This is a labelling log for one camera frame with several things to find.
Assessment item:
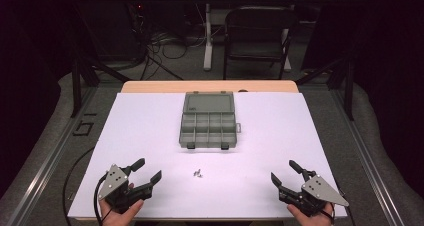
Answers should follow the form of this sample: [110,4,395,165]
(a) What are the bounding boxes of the aluminium floor rail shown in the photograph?
[5,85,98,226]
[329,88,407,226]

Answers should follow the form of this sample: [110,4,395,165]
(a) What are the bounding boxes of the black folding chair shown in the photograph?
[222,5,300,81]

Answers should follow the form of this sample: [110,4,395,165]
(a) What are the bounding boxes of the black metal frame stand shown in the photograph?
[294,56,355,122]
[69,56,132,119]

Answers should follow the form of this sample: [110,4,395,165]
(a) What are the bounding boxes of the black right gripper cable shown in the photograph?
[319,201,336,226]

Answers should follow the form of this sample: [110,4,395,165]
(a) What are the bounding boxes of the white desk leg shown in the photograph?
[202,3,215,72]

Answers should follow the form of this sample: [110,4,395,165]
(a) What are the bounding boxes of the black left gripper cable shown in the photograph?
[92,173,113,226]

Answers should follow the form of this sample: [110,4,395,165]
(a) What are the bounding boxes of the person's right hand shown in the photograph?
[286,201,336,226]

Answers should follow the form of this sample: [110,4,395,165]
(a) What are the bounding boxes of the grey compartment organizer box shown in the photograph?
[178,91,242,151]

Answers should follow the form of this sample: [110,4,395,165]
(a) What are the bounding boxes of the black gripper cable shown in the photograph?
[319,201,336,226]
[92,173,113,226]

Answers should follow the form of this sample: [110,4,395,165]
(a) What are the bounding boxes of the white table mat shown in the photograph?
[67,92,348,220]

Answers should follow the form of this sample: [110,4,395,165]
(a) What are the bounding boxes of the bundle of floor cables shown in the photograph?
[139,30,208,81]

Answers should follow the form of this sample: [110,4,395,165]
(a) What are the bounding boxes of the person's left hand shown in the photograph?
[99,182,145,226]

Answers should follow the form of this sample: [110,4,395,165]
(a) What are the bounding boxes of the black floor cable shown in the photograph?
[62,146,97,226]

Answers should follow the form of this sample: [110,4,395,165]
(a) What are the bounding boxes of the light wooden table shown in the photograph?
[120,79,300,94]

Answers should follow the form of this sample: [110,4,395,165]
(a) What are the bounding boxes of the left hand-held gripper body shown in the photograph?
[98,164,155,215]

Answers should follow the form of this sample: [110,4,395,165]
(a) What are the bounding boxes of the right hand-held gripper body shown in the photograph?
[278,170,350,218]

